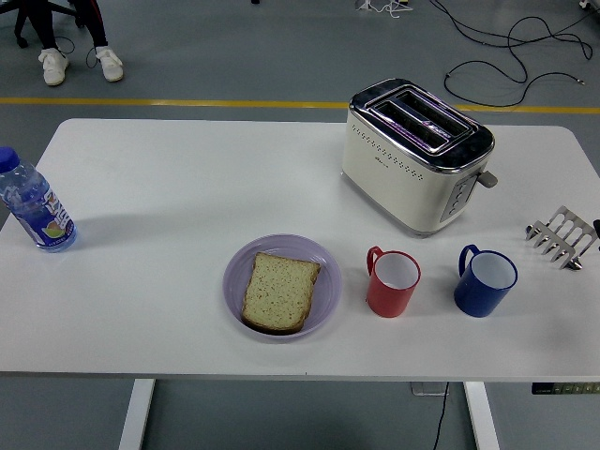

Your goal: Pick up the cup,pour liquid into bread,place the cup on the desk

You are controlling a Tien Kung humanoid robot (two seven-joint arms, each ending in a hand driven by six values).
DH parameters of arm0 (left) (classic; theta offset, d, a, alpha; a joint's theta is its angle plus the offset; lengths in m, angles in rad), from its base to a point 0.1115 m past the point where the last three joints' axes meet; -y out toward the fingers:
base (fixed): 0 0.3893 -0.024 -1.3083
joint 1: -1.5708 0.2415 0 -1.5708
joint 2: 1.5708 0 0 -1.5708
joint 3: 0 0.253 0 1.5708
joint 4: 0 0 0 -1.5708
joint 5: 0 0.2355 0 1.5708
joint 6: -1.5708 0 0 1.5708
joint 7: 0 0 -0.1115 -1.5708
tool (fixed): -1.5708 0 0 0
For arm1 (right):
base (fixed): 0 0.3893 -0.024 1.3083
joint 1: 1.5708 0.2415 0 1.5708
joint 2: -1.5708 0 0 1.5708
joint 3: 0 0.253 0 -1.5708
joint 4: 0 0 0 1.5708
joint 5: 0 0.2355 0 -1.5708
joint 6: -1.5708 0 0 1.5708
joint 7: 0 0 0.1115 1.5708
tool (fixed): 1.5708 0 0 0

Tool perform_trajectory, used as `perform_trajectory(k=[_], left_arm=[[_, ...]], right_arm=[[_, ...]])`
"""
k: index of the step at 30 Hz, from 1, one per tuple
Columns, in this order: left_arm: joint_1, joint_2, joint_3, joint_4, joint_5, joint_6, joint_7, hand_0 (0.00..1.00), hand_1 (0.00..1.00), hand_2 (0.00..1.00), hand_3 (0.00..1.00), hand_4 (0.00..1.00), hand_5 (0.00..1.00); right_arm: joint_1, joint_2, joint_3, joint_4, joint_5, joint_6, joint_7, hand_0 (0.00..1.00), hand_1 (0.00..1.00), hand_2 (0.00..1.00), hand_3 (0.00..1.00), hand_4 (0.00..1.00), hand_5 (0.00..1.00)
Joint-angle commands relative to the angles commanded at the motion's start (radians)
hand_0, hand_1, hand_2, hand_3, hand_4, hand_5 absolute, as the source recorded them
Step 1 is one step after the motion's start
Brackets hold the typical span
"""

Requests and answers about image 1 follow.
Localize steel toast rack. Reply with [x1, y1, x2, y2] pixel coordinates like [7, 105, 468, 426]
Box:
[523, 204, 600, 272]

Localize white table leg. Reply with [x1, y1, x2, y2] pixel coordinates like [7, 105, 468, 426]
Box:
[463, 382, 501, 450]
[117, 378, 157, 450]

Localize table height control panel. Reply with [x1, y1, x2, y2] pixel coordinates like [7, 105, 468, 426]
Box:
[531, 382, 600, 396]

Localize blue enamel cup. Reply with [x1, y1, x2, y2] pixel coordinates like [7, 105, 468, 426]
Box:
[453, 243, 519, 319]

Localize lilac round plate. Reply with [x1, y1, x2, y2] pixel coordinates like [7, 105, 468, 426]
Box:
[222, 233, 343, 345]

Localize toast bread slice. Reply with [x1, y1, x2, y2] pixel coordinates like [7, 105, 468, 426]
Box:
[240, 251, 323, 336]

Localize clear blue-capped drink bottle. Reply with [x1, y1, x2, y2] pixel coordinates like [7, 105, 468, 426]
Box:
[0, 145, 79, 254]

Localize person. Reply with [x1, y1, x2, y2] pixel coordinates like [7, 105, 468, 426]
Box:
[25, 0, 126, 87]

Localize grey under-table bracket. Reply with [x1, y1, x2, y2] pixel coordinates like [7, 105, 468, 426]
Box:
[411, 382, 449, 398]

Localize black floor cable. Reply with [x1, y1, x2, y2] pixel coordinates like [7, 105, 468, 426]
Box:
[428, 0, 600, 61]
[443, 58, 586, 110]

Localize white floor cables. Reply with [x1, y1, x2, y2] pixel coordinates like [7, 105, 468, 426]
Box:
[353, 0, 414, 21]

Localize black office chair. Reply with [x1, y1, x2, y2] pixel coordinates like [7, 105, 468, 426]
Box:
[0, 0, 86, 50]

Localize red enamel cup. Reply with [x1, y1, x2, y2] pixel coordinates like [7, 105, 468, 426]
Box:
[366, 245, 422, 320]

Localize cream chrome toaster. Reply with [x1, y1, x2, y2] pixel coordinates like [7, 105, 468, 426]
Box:
[340, 77, 500, 239]

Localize thin black hanging cable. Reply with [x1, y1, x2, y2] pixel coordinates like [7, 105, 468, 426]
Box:
[430, 382, 450, 450]

